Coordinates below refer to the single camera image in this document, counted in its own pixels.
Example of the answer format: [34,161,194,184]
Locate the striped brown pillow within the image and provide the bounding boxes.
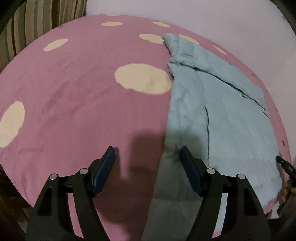
[1,1,87,70]

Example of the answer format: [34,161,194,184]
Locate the light blue puffer jacket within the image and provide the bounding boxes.
[142,34,282,240]

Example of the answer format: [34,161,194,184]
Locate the right hand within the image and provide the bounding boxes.
[277,180,295,204]

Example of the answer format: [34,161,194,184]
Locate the pink dotted bed sheet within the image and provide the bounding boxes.
[1,15,290,240]

